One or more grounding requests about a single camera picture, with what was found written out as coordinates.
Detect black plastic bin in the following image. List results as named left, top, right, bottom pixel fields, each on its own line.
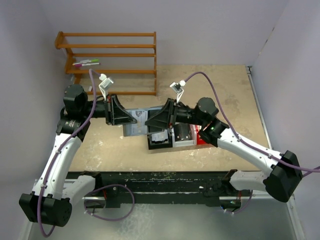
left=147, top=129, right=173, bottom=150

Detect loose purple cable loop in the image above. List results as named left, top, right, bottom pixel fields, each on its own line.
left=83, top=183, right=136, bottom=221

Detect green marker pen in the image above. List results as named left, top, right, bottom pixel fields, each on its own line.
left=80, top=58, right=99, bottom=64

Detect white VIP cards pile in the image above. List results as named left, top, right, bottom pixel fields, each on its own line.
left=151, top=131, right=168, bottom=142

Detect wooden shelf rack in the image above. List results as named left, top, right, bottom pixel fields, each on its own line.
left=54, top=31, right=157, bottom=96

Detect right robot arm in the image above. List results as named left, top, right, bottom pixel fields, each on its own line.
left=145, top=97, right=303, bottom=203

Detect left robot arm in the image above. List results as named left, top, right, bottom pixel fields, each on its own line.
left=19, top=84, right=137, bottom=227

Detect red plastic bin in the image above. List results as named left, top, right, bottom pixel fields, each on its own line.
left=192, top=125, right=207, bottom=146

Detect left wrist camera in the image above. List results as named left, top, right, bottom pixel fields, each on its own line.
left=98, top=73, right=115, bottom=100

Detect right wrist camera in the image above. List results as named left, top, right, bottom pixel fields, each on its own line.
left=169, top=80, right=186, bottom=103

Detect white plastic bin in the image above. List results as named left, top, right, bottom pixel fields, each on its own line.
left=171, top=123, right=197, bottom=148

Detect white VIP card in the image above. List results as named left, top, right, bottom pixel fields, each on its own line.
left=131, top=108, right=148, bottom=136

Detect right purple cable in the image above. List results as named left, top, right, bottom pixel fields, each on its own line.
left=183, top=71, right=320, bottom=174

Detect black cards pile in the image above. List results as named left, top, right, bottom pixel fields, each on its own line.
left=173, top=123, right=193, bottom=142

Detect grey card holder wallet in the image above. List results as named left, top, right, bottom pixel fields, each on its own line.
left=122, top=106, right=164, bottom=137

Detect pink marker pen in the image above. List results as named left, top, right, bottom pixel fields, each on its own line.
left=73, top=62, right=100, bottom=68

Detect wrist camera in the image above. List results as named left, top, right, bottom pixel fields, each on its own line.
left=98, top=73, right=115, bottom=100
left=169, top=80, right=186, bottom=103

